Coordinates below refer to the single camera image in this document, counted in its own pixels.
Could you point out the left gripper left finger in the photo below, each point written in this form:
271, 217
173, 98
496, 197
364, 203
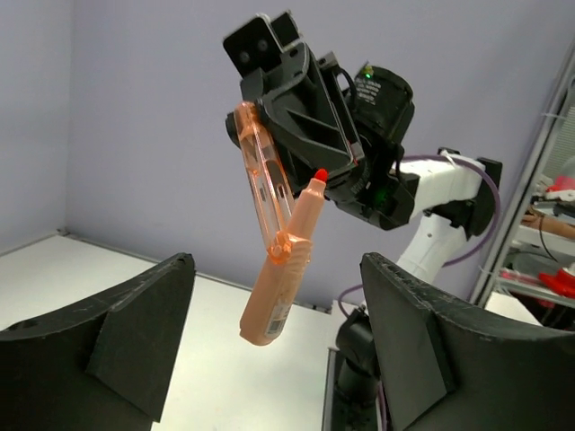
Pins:
102, 363

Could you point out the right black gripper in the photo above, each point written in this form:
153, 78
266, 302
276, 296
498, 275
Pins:
355, 134

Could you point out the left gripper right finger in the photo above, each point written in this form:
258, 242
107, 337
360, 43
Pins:
449, 365

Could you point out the orange highlighter marker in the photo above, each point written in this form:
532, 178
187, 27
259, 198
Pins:
287, 225

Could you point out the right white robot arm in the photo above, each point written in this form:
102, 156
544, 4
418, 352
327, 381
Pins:
458, 197

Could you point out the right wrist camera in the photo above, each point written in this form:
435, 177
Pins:
260, 42

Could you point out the aluminium side rail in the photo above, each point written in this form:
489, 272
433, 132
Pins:
532, 162

